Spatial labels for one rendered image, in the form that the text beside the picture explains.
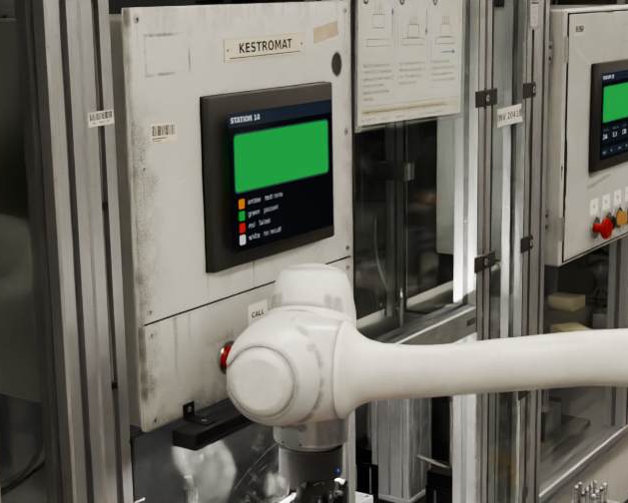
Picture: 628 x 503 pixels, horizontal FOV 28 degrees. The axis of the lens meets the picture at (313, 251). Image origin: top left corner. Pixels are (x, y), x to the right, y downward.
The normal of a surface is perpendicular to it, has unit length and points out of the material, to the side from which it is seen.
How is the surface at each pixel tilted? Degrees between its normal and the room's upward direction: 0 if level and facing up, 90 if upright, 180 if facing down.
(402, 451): 90
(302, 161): 90
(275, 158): 90
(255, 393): 83
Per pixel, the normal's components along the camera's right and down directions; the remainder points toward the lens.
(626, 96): 0.83, 0.10
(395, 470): -0.56, 0.18
